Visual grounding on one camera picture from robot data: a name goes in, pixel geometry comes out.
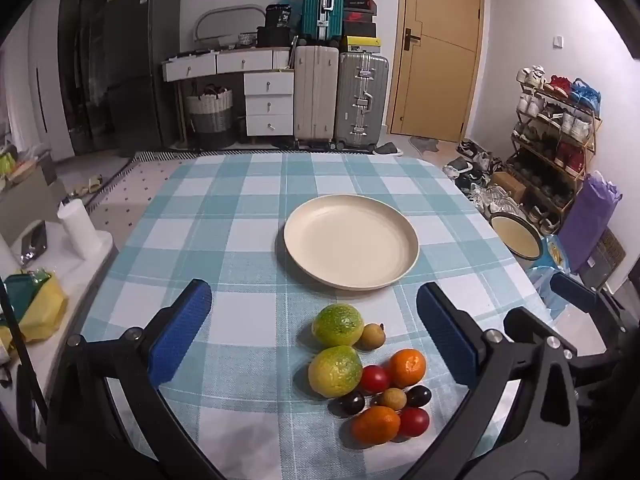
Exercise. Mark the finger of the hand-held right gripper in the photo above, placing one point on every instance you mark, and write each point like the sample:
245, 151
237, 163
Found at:
522, 322
570, 287

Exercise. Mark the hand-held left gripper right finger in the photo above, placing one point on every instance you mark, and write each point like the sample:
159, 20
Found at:
445, 330

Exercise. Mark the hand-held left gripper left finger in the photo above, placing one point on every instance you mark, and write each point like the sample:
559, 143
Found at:
182, 330

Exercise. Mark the orange tangerine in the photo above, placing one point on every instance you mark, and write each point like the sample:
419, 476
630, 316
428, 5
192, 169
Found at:
407, 367
375, 425

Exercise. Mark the red cherry tomato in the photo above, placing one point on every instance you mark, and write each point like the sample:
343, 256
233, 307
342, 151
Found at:
374, 379
414, 421

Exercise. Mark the green speckled round fruit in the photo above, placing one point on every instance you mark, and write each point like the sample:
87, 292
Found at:
337, 323

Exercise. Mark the yellow green round fruit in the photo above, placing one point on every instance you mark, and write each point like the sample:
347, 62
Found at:
334, 371

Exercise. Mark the cream round plate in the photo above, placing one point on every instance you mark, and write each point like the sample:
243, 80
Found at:
350, 242

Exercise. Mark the blue plastic bag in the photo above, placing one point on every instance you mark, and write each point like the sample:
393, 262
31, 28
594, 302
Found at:
545, 280

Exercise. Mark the dark purple grape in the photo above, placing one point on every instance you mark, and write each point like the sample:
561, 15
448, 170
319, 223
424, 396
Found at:
419, 396
352, 402

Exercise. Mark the brown longan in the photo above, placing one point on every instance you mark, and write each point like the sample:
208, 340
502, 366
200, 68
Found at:
372, 336
392, 398

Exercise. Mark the purple bag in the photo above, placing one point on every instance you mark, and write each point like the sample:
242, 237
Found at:
590, 215

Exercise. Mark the round dark rimmed tray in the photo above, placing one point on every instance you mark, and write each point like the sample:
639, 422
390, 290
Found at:
515, 235

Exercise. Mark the teal checkered tablecloth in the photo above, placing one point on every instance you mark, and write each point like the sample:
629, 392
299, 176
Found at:
225, 240

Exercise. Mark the metal shoe rack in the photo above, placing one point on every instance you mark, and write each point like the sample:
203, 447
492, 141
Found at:
582, 175

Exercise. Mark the small cardboard box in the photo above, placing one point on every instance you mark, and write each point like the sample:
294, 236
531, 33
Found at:
507, 185

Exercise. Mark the yellow bag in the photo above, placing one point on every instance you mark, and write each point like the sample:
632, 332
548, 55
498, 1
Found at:
42, 305

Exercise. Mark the pile of shoes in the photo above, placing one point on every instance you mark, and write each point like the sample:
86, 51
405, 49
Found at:
475, 175

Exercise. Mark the white paper roll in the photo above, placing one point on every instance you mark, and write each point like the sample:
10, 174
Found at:
77, 225

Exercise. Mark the dotted floor rug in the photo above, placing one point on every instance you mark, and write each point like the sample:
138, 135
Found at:
125, 185

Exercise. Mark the beige slippers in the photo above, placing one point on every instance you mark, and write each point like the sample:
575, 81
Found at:
87, 185

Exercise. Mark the rows of sneakers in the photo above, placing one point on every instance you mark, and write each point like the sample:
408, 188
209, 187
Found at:
555, 110

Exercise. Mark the dark slipper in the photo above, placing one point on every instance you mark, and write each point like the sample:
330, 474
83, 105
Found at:
387, 149

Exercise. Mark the woven laundry basket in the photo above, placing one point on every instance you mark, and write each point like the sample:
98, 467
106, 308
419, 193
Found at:
210, 115

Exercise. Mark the silver suitcase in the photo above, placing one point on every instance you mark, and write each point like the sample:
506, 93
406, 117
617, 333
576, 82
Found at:
361, 100

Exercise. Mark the white dresser with drawers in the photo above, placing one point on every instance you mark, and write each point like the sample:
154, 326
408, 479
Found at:
235, 80

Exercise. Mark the beige suitcase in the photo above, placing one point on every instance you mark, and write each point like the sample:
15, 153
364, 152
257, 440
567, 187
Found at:
315, 92

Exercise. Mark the dark grey refrigerator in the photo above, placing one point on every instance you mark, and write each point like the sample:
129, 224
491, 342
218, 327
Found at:
145, 60

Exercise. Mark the wooden door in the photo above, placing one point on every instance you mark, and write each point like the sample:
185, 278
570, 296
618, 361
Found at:
435, 50

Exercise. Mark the dark glass wardrobe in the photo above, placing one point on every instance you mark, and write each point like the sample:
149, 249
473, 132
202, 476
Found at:
80, 60

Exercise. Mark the small white basket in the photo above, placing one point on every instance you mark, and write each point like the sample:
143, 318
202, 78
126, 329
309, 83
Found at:
246, 38

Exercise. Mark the yellow black box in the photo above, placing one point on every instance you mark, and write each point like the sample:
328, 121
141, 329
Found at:
360, 42

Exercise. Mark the black bag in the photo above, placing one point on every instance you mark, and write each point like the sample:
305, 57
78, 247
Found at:
272, 36

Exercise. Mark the black shoe box red logo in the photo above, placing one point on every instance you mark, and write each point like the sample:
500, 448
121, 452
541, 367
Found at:
360, 17

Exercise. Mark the black printed box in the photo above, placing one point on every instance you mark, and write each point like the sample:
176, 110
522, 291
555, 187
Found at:
277, 15

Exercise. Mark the teal suitcase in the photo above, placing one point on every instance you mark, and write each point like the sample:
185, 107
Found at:
322, 2

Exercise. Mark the white oval mirror frame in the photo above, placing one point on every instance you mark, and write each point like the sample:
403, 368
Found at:
227, 9

